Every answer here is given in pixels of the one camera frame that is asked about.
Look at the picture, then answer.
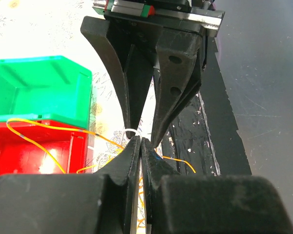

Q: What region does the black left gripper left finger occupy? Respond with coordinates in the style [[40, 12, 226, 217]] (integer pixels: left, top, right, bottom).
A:
[[0, 136, 141, 234]]

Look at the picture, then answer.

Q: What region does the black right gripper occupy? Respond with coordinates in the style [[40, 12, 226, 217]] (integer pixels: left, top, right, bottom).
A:
[[80, 0, 225, 148]]

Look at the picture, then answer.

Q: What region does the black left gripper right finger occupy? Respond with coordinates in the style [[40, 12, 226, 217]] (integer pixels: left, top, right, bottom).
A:
[[141, 138, 293, 234]]

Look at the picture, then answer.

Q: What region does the yellow cable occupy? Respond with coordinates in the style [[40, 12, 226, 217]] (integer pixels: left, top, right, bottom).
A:
[[6, 118, 196, 229]]

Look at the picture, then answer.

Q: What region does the white cable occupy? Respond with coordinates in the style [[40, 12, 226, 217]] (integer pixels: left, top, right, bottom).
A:
[[123, 128, 144, 139]]

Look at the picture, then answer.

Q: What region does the red plastic bin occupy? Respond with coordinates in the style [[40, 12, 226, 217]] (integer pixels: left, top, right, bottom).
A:
[[0, 122, 88, 176]]

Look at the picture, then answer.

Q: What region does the green plastic bin left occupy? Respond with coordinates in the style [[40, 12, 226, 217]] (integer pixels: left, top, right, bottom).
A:
[[0, 56, 92, 129]]

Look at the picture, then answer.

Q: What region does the floral table mat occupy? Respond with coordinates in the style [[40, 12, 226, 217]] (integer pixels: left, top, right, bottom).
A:
[[0, 0, 162, 234]]

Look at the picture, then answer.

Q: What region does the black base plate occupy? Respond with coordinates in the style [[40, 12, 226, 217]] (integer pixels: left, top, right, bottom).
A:
[[159, 39, 251, 176]]

